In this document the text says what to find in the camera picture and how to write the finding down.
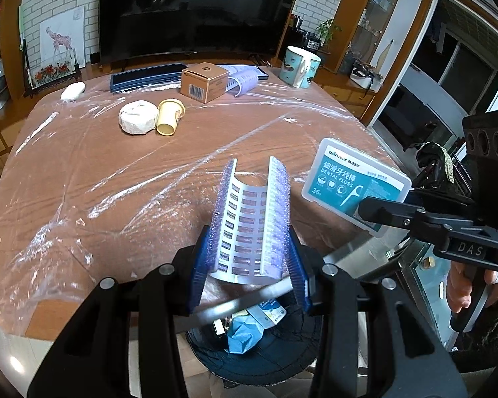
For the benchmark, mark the white computer mouse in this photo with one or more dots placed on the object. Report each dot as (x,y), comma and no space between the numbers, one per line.
(72,91)

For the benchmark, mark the giraffe picture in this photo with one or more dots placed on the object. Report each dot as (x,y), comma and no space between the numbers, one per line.
(60,37)

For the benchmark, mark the pale feather ornament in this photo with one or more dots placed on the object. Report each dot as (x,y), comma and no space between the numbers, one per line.
(385,56)

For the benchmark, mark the glass display cabinet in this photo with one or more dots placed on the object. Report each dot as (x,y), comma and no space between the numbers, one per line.
(377,8)

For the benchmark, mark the pale yellow plastic cup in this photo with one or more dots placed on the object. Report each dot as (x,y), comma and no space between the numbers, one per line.
(168,118)

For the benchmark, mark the black trash bin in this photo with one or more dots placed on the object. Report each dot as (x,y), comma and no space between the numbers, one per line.
(274,365)

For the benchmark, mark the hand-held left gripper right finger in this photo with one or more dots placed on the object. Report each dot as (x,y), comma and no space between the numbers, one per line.
(296,265)

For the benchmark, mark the black coffee machine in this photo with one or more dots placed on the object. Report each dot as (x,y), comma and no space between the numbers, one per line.
(309,39)

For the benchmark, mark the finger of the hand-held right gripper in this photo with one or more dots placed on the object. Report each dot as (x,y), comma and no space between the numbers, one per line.
(444,197)
(390,211)

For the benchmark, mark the dental floss box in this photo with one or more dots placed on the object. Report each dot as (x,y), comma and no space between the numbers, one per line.
(340,174)

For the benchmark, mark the white wrapped round cake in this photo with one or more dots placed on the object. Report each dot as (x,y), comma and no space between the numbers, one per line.
(137,118)

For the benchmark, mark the person's right hand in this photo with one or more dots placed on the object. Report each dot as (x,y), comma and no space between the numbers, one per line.
(460,286)

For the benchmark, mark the white and blue medicine box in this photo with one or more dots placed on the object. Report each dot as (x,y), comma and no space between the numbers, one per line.
(269,311)

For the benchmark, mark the green potted plant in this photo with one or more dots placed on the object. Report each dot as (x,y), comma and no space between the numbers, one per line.
(328,31)

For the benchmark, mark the blue paper packet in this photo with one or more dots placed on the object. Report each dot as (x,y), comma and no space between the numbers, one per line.
(242,336)

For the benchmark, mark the white and black bag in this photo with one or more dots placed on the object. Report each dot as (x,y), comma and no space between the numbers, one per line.
(365,74)

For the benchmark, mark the black flat television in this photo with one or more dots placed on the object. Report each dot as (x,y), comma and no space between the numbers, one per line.
(199,8)

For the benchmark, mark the dark blue tray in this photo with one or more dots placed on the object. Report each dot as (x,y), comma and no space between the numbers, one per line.
(145,76)

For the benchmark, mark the red flower glass frame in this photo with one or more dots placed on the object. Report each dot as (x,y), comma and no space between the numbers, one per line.
(49,72)

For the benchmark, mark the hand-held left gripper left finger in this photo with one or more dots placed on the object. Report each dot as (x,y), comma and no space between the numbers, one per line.
(201,265)

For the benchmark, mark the brown cardboard box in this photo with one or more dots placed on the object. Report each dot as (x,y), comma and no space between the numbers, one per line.
(203,83)

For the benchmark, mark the purple interdental brush strip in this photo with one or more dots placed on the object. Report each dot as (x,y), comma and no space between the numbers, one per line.
(245,83)
(249,224)

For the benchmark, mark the wooden drawer cabinet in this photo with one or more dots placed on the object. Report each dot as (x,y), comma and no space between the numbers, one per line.
(348,97)

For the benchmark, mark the blue butterfly print mug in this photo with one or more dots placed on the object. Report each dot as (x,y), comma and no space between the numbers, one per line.
(296,66)

